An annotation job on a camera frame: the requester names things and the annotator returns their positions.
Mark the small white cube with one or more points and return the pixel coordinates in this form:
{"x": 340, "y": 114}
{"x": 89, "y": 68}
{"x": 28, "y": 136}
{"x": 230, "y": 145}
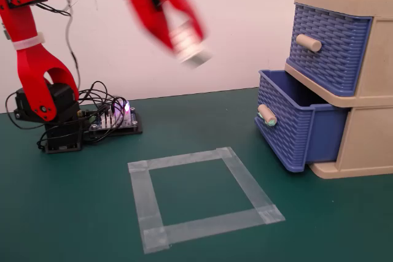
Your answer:
{"x": 196, "y": 59}

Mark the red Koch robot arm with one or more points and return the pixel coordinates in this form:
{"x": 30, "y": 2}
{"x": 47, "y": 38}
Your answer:
{"x": 30, "y": 65}

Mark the beige plastic drawer cabinet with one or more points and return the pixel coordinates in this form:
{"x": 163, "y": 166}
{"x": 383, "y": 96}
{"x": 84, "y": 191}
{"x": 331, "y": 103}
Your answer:
{"x": 374, "y": 59}

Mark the controller circuit board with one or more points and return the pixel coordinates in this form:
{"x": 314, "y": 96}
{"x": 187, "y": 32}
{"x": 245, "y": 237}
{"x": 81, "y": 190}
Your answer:
{"x": 122, "y": 122}

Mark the white zip tie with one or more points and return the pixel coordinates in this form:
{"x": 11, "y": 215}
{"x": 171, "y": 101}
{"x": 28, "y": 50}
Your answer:
{"x": 29, "y": 42}

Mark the translucent tape strip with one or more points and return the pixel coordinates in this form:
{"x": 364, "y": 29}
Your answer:
{"x": 181, "y": 159}
{"x": 248, "y": 185}
{"x": 147, "y": 200}
{"x": 212, "y": 223}

